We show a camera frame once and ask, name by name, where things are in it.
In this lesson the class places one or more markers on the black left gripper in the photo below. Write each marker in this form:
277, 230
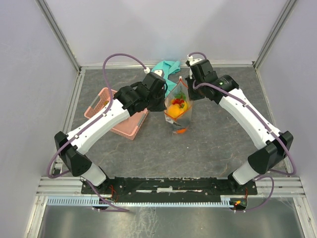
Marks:
161, 107

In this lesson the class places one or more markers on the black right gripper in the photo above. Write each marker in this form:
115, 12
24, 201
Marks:
192, 96

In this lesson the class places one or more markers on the red strawberry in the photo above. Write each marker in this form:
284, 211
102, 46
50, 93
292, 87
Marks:
179, 98

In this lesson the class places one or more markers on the yellow orange peach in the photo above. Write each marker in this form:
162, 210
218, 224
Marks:
174, 111

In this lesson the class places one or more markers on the clear zip top bag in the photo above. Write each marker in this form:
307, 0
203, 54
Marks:
183, 121

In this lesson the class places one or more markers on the orange tangerine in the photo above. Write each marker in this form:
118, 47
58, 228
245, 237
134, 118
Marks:
180, 131

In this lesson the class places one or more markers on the yellow lemon fruit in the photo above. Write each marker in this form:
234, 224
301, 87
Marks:
184, 106

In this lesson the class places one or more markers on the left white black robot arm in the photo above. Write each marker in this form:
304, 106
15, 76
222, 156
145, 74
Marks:
72, 147

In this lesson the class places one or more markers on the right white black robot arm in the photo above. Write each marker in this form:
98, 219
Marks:
272, 144

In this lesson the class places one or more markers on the teal cloth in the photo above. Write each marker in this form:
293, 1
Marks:
169, 67

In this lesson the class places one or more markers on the pink plastic basket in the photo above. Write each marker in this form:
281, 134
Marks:
127, 128

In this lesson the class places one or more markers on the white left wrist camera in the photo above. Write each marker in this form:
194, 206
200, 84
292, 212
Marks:
159, 72

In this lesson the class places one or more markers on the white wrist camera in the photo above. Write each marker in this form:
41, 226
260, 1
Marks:
192, 61
159, 72

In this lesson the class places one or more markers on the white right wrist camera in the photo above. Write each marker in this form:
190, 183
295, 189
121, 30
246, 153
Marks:
192, 61

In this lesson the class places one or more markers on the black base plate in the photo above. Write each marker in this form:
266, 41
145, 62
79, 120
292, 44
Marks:
172, 190

